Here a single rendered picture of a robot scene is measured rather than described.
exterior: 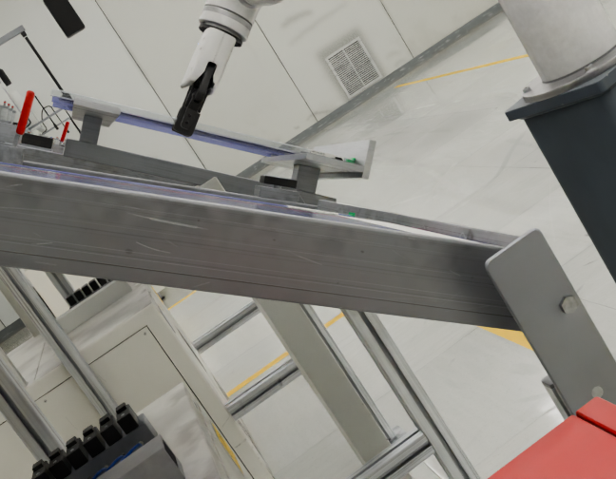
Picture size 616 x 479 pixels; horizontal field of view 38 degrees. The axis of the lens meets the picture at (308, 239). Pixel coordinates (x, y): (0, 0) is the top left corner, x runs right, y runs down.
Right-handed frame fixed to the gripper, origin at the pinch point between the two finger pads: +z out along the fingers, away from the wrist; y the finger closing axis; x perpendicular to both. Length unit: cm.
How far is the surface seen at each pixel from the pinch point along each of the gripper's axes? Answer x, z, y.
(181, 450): 10, 41, 40
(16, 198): -17, 18, 83
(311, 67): 164, -178, -716
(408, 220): 20, 6, 56
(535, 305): 19, 12, 89
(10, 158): -21.6, 15.9, 18.2
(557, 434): 7, 18, 115
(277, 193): 14.7, 6.2, 16.4
